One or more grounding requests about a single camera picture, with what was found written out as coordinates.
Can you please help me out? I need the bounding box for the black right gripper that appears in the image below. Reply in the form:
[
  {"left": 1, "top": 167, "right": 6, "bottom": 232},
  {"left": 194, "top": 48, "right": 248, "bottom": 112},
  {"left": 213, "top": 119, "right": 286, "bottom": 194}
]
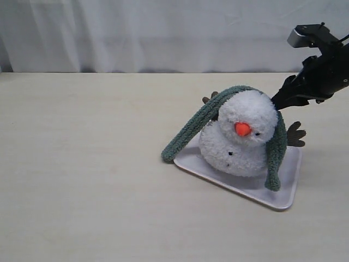
[{"left": 272, "top": 44, "right": 348, "bottom": 110}]

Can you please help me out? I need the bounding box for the green knitted scarf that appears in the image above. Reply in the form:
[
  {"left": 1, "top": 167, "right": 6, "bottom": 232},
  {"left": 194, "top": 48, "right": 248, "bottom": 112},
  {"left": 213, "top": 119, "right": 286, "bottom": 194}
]
[{"left": 160, "top": 85, "right": 287, "bottom": 192}]

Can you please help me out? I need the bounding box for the white plush snowman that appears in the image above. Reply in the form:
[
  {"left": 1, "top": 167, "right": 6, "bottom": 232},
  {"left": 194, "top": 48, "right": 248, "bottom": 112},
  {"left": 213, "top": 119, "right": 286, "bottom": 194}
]
[{"left": 198, "top": 90, "right": 306, "bottom": 178}]

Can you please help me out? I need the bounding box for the white plastic tray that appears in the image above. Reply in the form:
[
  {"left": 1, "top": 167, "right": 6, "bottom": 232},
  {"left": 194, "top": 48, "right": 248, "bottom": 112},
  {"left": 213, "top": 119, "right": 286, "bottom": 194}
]
[{"left": 174, "top": 135, "right": 302, "bottom": 211}]

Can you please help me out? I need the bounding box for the white curtain backdrop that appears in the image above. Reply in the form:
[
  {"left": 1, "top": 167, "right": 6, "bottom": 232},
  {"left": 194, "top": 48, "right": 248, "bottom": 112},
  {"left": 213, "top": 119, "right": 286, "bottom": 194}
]
[{"left": 1, "top": 0, "right": 348, "bottom": 73}]

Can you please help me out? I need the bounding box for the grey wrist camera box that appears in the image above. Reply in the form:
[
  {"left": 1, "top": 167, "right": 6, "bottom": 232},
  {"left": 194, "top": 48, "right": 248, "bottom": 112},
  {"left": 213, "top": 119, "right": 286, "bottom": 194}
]
[{"left": 287, "top": 22, "right": 344, "bottom": 50}]

